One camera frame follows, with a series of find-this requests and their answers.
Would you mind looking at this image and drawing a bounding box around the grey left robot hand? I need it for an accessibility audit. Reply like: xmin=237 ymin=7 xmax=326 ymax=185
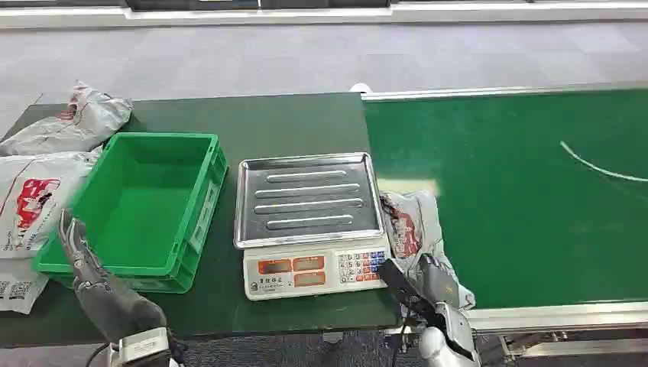
xmin=57 ymin=208 xmax=169 ymax=344

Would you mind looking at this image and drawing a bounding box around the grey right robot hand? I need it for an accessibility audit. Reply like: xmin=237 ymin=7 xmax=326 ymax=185
xmin=378 ymin=253 xmax=461 ymax=328

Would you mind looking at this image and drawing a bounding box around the grey parcel red print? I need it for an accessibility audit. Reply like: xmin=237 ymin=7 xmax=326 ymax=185
xmin=379 ymin=190 xmax=476 ymax=312
xmin=0 ymin=148 xmax=104 ymax=261

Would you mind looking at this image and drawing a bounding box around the grey parcel with barcode labels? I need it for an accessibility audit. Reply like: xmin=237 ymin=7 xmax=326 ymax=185
xmin=0 ymin=258 xmax=50 ymax=316

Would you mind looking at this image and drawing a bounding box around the green plastic crate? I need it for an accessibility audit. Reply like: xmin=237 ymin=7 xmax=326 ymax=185
xmin=32 ymin=132 xmax=230 ymax=295

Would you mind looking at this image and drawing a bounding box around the green conveyor belt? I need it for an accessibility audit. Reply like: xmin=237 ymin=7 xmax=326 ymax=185
xmin=363 ymin=89 xmax=648 ymax=311

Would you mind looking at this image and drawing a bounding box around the flat grey parcel red print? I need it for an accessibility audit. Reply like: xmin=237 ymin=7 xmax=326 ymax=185
xmin=0 ymin=148 xmax=104 ymax=261

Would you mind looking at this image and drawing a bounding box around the white electronic scale steel pan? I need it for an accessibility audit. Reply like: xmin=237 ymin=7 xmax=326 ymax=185
xmin=233 ymin=151 xmax=394 ymax=302

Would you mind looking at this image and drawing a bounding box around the bulging grey parcel bag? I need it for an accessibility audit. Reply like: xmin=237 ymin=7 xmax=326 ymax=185
xmin=0 ymin=80 xmax=134 ymax=158

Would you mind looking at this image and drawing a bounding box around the thin white curved strip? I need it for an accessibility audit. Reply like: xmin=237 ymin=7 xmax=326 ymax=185
xmin=559 ymin=140 xmax=648 ymax=184

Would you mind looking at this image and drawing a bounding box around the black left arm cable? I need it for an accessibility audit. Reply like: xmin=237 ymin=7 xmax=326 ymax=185
xmin=85 ymin=343 xmax=121 ymax=367

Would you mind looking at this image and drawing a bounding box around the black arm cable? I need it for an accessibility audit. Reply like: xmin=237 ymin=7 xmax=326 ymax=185
xmin=85 ymin=343 xmax=121 ymax=367
xmin=388 ymin=316 xmax=412 ymax=367

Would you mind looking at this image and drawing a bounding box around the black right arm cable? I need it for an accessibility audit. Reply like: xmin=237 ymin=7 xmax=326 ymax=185
xmin=388 ymin=316 xmax=412 ymax=367

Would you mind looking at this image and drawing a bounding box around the silver conveyor frame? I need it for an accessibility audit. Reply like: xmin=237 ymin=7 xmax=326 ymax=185
xmin=360 ymin=80 xmax=648 ymax=362

